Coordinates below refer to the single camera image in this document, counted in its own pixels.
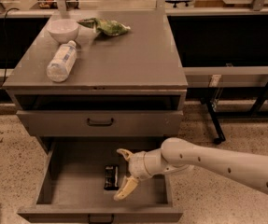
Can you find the grey open lower drawer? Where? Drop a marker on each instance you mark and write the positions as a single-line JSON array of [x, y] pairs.
[[73, 189]]

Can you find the grey drawer cabinet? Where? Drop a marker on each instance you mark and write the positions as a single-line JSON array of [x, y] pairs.
[[138, 71]]

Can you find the clear plastic water bottle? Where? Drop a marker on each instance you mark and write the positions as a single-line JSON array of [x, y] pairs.
[[60, 66]]

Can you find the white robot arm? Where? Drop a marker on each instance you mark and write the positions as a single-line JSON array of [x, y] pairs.
[[176, 154]]

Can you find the grey upper drawer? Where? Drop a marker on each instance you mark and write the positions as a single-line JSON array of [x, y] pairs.
[[101, 123]]

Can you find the green chip bag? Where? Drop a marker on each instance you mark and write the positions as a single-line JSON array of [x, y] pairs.
[[104, 26]]

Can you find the white bowl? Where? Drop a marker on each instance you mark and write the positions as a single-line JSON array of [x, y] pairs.
[[63, 30]]

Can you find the black rxbar chocolate bar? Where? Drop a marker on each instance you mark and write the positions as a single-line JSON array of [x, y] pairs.
[[111, 177]]

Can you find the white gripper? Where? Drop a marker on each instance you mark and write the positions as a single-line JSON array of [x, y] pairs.
[[137, 165]]

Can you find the black wheeled stand leg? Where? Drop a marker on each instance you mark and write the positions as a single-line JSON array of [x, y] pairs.
[[221, 137]]

